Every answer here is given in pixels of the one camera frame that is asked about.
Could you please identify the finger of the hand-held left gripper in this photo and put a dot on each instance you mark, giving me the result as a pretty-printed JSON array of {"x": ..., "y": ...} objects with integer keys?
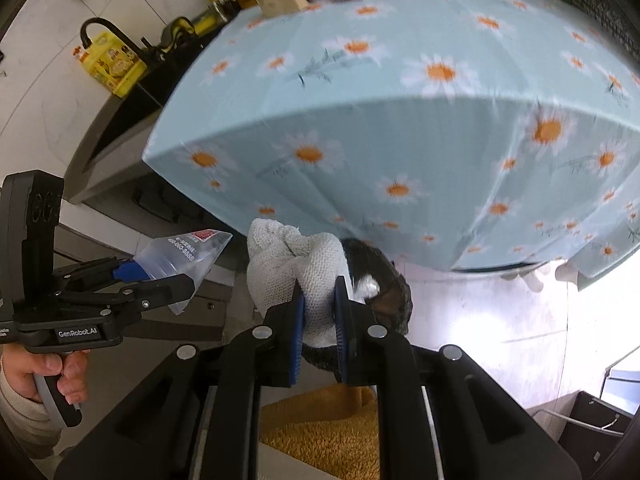
[
  {"x": 160, "y": 292},
  {"x": 125, "y": 270}
]

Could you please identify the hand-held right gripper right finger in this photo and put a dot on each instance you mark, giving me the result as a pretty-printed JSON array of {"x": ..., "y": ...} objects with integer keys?
[{"x": 342, "y": 335}]

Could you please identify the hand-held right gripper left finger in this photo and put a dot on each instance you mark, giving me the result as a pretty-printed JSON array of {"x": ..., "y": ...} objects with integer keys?
[{"x": 298, "y": 335}]

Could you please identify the clear plastic bag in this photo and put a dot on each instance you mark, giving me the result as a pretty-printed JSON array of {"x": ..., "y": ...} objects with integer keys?
[{"x": 190, "y": 255}]

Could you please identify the bin with black bag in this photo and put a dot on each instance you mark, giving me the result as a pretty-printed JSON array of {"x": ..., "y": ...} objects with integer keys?
[{"x": 387, "y": 305}]

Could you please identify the person's left forearm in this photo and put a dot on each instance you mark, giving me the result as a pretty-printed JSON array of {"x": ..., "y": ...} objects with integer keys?
[{"x": 20, "y": 425}]

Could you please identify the person's left hand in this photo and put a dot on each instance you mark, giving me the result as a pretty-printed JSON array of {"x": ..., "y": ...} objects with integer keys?
[{"x": 20, "y": 372}]

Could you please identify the orange fuzzy mat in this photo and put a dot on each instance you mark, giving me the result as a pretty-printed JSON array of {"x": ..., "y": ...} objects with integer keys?
[{"x": 320, "y": 435}]

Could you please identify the black sink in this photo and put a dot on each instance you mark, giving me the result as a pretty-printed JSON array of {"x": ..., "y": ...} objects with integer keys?
[{"x": 135, "y": 100}]

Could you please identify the yellow dish soap bottle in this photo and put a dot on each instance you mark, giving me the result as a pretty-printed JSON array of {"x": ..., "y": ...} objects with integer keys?
[{"x": 112, "y": 65}]

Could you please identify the black faucet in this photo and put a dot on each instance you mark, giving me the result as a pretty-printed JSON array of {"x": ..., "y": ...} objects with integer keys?
[{"x": 100, "y": 22}]

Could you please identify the blue daisy tablecloth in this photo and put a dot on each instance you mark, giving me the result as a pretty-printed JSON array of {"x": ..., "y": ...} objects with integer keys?
[{"x": 400, "y": 110}]

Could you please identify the black and yellow cloth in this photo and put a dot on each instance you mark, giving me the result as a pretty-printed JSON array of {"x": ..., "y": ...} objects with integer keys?
[{"x": 176, "y": 30}]

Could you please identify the yellow green sponge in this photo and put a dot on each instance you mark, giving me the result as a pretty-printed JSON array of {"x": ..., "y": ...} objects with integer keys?
[{"x": 206, "y": 21}]

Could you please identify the black crate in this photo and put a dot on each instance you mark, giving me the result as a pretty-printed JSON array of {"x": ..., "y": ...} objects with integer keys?
[{"x": 585, "y": 435}]

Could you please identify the blue patterned cloth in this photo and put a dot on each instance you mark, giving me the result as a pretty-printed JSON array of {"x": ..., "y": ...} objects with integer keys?
[{"x": 605, "y": 10}]

